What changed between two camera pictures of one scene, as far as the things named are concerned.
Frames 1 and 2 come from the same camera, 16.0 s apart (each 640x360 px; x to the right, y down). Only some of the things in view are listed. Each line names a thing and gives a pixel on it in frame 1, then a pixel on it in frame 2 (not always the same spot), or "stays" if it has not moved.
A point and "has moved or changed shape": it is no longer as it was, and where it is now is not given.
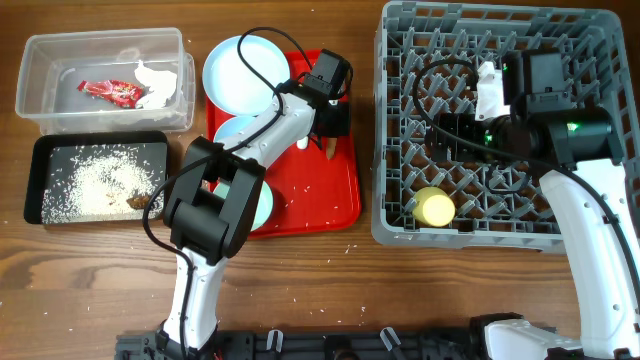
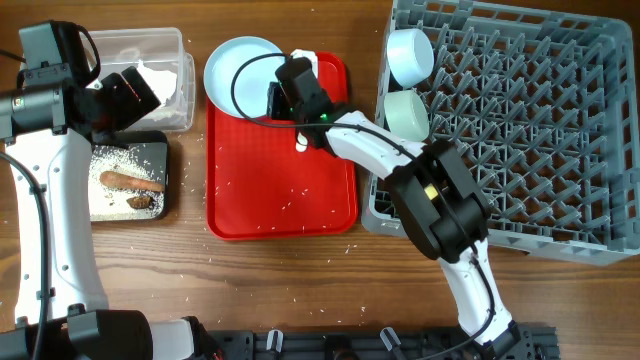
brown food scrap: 138,201 stays
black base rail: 322,344 stays
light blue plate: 232,87 stays
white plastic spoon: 302,144 stays
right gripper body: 465,123 to 277,106
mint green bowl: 265,205 to 406,115
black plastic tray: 96,177 stays
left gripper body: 339,122 to 120,105
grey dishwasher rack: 428,58 stays
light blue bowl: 233,128 to 410,57
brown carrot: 331,144 has moved or changed shape
